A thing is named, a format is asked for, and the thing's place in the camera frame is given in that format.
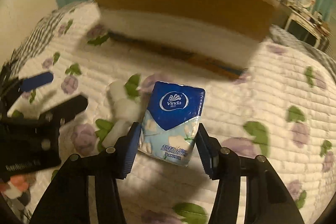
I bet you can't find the cotton pad roll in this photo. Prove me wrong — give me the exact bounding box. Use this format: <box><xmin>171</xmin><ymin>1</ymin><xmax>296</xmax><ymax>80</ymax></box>
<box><xmin>102</xmin><ymin>81</ymin><xmax>141</xmax><ymax>148</ymax></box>

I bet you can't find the brown cardboard box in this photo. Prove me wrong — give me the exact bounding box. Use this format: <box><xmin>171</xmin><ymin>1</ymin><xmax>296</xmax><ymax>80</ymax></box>
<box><xmin>95</xmin><ymin>0</ymin><xmax>278</xmax><ymax>79</ymax></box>

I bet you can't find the checkered grey blanket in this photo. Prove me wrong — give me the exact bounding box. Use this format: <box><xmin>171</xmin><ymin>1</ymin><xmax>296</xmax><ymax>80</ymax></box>
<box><xmin>10</xmin><ymin>6</ymin><xmax>71</xmax><ymax>78</ymax></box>

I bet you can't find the blue Vinda tissue pack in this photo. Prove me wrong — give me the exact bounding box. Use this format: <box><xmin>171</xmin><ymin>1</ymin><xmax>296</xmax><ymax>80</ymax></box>
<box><xmin>139</xmin><ymin>81</ymin><xmax>206</xmax><ymax>166</ymax></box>

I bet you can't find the floral quilted bedspread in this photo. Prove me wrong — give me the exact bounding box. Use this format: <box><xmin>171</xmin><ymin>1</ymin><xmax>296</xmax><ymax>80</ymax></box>
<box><xmin>10</xmin><ymin>2</ymin><xmax>335</xmax><ymax>223</ymax></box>

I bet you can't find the white dressing table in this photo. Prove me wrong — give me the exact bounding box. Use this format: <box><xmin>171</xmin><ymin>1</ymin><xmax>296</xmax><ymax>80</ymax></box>
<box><xmin>284</xmin><ymin>6</ymin><xmax>331</xmax><ymax>51</ymax></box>

